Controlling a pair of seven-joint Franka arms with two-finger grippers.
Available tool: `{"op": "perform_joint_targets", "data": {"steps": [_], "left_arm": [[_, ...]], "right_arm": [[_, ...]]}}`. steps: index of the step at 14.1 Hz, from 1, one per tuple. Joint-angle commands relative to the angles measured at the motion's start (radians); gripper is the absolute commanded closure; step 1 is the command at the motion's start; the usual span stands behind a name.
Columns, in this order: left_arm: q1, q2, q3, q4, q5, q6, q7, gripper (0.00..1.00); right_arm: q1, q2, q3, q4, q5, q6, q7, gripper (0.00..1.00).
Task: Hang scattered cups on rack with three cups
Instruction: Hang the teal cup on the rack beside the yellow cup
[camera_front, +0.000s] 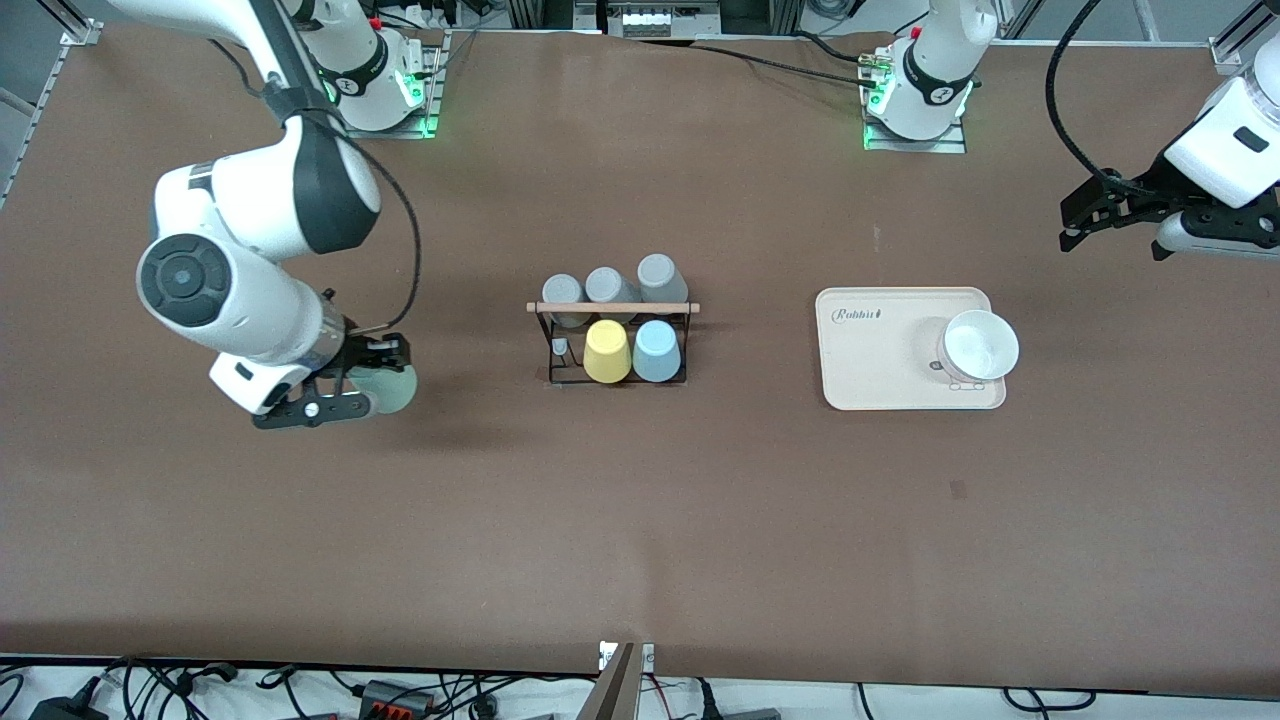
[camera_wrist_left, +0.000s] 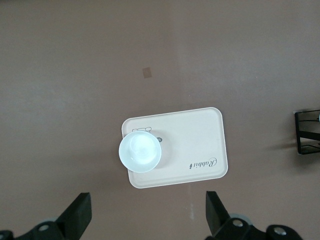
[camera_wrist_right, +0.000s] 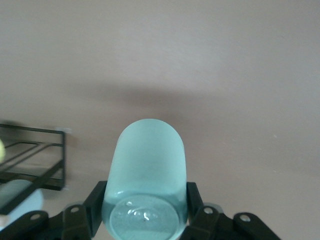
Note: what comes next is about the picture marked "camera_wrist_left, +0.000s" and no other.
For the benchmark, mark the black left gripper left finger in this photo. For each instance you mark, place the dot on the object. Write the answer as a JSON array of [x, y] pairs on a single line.
[[75, 217]]

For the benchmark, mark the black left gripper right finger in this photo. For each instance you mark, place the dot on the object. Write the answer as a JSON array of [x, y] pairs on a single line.
[[220, 222]]

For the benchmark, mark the cream tray with Rabbit print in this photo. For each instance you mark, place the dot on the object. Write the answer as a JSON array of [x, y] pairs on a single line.
[[192, 140]]

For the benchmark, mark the white ceramic bowl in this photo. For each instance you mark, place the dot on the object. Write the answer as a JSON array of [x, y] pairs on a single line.
[[140, 152]]

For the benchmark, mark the small brown tape patch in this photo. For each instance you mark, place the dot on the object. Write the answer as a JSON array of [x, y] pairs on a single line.
[[147, 72]]

